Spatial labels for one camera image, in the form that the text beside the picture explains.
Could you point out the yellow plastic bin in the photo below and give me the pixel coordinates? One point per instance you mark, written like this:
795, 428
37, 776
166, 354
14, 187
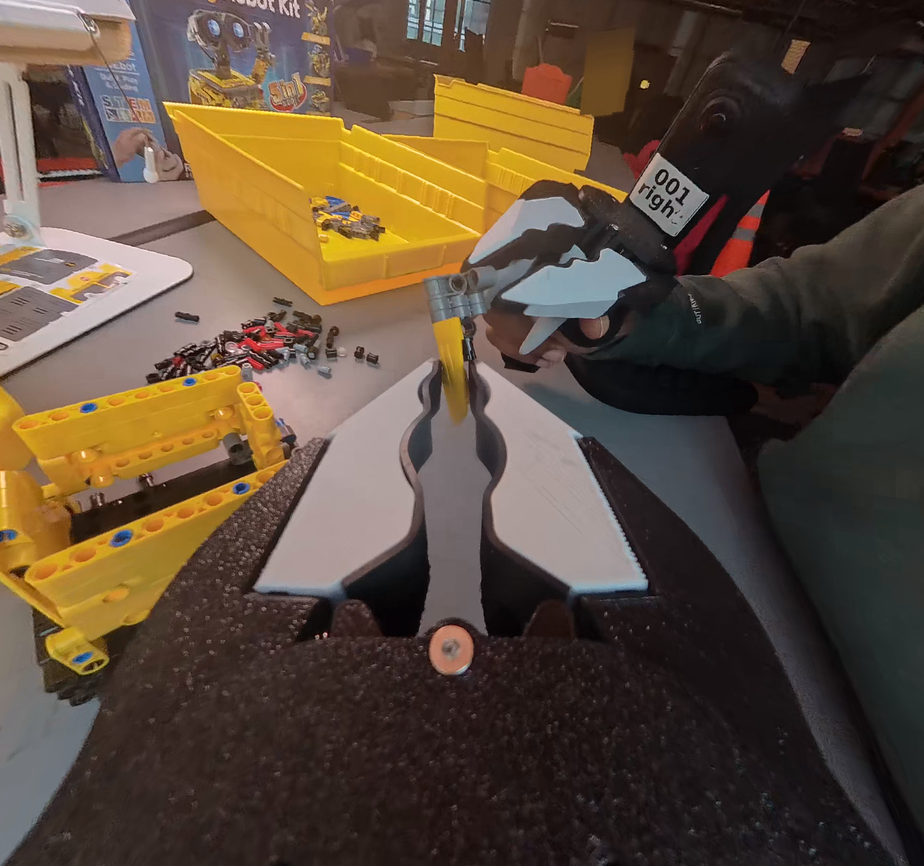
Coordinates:
252, 216
505, 115
541, 173

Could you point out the window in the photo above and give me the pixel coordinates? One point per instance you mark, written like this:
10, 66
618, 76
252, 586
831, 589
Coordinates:
433, 0

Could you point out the person's right hand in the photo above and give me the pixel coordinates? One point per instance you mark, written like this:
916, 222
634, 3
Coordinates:
505, 335

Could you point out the yellow lego blade with connector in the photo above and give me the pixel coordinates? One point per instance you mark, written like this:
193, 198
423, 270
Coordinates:
451, 368

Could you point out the robot kit box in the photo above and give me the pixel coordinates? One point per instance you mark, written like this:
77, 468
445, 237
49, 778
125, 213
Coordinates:
238, 14

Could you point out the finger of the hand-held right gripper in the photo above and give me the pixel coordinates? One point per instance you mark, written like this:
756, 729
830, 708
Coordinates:
534, 220
577, 285

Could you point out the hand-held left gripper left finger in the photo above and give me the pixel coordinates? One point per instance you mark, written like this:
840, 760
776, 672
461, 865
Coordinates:
339, 519

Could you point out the white book stand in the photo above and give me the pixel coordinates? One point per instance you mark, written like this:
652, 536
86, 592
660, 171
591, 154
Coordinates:
151, 274

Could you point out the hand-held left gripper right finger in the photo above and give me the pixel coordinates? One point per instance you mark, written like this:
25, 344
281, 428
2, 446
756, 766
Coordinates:
563, 519

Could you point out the sticker sheet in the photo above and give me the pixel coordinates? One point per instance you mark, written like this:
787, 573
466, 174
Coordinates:
43, 267

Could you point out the person's green sweater torso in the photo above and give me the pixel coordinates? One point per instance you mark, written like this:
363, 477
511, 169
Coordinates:
866, 519

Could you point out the pile of small lego pins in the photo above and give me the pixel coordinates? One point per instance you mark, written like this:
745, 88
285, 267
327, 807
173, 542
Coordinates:
245, 350

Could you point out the yellow black lego robot model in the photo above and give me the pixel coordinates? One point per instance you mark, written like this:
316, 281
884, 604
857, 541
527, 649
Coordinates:
144, 411

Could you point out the loose blue grey lego parts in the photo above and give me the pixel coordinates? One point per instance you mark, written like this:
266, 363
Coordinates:
350, 220

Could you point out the person's right forearm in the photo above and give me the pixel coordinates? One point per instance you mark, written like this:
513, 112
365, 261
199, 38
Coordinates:
758, 303

